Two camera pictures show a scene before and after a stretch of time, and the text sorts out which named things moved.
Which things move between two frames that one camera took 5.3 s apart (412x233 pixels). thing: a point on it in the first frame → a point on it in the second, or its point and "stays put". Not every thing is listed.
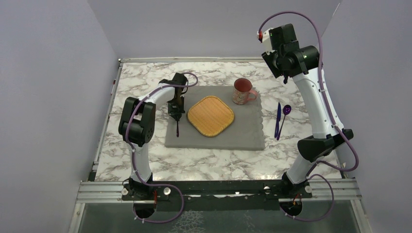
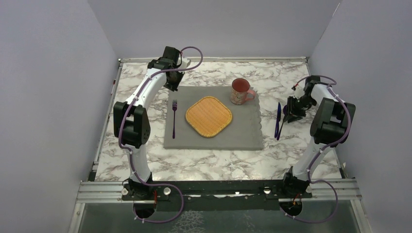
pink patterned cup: [242, 88] stays put
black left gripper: [176, 113] → [173, 87]
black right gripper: [268, 56] → [293, 114]
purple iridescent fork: [177, 130] → [174, 107]
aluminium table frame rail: [97, 192] stays put
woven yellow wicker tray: [210, 115] stays put
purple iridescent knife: [278, 120] stays put
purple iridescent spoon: [286, 110] stays put
